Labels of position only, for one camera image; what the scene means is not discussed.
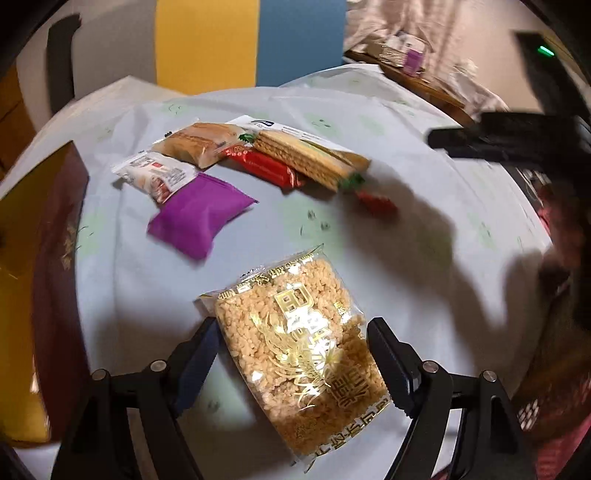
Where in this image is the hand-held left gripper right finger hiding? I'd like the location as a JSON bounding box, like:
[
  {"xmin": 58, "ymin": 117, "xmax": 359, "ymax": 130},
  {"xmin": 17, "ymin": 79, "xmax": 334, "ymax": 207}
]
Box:
[{"xmin": 367, "ymin": 316, "xmax": 539, "ymax": 480}]

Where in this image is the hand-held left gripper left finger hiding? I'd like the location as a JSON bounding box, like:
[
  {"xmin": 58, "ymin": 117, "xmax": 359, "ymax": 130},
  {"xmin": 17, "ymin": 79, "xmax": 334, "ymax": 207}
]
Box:
[{"xmin": 53, "ymin": 318, "xmax": 221, "ymax": 480}]

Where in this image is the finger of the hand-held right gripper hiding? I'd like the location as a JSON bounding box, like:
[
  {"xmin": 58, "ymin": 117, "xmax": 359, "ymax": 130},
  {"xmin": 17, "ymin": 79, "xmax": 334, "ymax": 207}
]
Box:
[{"xmin": 427, "ymin": 111, "xmax": 591, "ymax": 164}]

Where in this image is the puffed rice cake packet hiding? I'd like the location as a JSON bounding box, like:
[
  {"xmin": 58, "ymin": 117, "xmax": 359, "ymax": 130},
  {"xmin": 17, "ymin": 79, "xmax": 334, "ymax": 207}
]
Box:
[{"xmin": 198, "ymin": 244, "xmax": 393, "ymax": 464}]

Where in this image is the red candy packet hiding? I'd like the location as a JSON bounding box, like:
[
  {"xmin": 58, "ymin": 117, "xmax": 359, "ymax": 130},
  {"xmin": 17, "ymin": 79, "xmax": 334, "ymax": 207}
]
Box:
[
  {"xmin": 218, "ymin": 142, "xmax": 306, "ymax": 190},
  {"xmin": 342, "ymin": 174, "xmax": 399, "ymax": 216}
]

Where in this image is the purple snack packet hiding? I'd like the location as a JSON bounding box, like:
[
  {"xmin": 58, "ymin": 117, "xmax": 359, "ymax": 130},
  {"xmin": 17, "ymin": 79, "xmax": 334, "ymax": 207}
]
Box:
[{"xmin": 147, "ymin": 173, "xmax": 258, "ymax": 261}]

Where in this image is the dark red box gold inside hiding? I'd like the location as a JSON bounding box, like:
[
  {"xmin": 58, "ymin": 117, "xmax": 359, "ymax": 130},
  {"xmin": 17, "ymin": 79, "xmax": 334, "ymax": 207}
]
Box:
[{"xmin": 0, "ymin": 141, "xmax": 90, "ymax": 448}]

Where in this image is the white and red snack packet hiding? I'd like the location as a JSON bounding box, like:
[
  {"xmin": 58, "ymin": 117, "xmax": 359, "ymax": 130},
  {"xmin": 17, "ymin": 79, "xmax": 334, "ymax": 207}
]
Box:
[{"xmin": 112, "ymin": 151, "xmax": 198, "ymax": 205}]

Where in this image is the cracker packet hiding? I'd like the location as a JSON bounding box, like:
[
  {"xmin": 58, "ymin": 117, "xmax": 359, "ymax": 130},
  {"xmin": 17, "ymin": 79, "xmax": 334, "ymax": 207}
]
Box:
[{"xmin": 252, "ymin": 130, "xmax": 372, "ymax": 192}]

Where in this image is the brown cake packet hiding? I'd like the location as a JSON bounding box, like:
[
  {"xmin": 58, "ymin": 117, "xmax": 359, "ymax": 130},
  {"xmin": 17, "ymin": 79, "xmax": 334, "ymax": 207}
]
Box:
[{"xmin": 151, "ymin": 121, "xmax": 245, "ymax": 169}]

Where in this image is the long white and gold sachet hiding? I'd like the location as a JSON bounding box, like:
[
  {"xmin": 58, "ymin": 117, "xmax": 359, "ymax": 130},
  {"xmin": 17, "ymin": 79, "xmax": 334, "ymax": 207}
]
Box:
[{"xmin": 227, "ymin": 115, "xmax": 324, "ymax": 146}]

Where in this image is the wooden side table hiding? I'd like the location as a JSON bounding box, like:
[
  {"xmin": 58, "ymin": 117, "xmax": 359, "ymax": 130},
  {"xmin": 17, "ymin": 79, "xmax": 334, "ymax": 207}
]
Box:
[{"xmin": 344, "ymin": 44, "xmax": 476, "ymax": 123}]

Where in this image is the white printed tablecloth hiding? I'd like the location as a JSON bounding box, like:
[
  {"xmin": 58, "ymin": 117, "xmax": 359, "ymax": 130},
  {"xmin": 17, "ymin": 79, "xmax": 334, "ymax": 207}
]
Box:
[{"xmin": 0, "ymin": 65, "xmax": 555, "ymax": 480}]

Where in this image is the small purple box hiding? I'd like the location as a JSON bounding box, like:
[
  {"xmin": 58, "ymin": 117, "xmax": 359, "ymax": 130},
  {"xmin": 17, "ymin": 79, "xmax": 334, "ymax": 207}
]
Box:
[{"xmin": 404, "ymin": 46, "xmax": 426, "ymax": 75}]

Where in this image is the pink cloth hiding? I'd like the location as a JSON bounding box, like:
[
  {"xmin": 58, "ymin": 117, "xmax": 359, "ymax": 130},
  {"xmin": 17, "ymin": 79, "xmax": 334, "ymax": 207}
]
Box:
[{"xmin": 510, "ymin": 182, "xmax": 591, "ymax": 480}]

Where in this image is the beige printed blanket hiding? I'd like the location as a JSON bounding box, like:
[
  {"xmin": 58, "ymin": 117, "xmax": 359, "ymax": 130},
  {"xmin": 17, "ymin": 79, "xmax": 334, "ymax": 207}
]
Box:
[{"xmin": 344, "ymin": 0, "xmax": 509, "ymax": 112}]

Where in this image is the grey yellow blue chair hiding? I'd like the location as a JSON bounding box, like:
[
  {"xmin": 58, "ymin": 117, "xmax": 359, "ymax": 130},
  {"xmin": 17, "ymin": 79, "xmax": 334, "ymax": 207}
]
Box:
[{"xmin": 152, "ymin": 0, "xmax": 349, "ymax": 95}]

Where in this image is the black chair back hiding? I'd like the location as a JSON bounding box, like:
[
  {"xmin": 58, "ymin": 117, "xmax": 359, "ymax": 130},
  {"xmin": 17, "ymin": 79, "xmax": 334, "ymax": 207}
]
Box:
[{"xmin": 46, "ymin": 14, "xmax": 81, "ymax": 112}]

